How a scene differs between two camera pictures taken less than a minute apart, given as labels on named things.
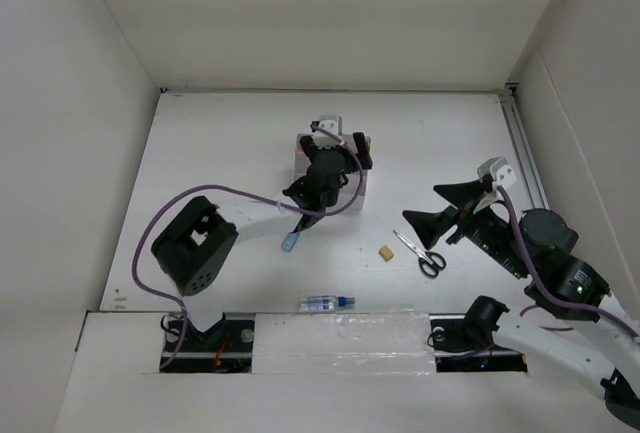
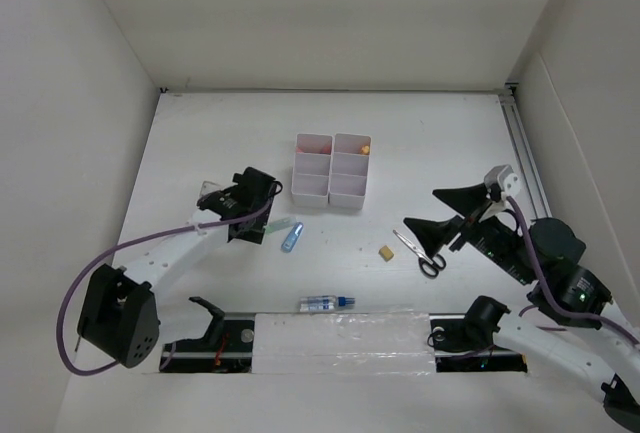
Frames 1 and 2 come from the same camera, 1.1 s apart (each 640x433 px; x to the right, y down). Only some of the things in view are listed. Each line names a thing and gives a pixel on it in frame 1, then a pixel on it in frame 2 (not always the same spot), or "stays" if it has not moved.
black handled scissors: x=429 y=262 stays
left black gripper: x=351 y=164 to x=256 y=232
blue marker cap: x=290 y=241 stays
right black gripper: x=429 y=225 stays
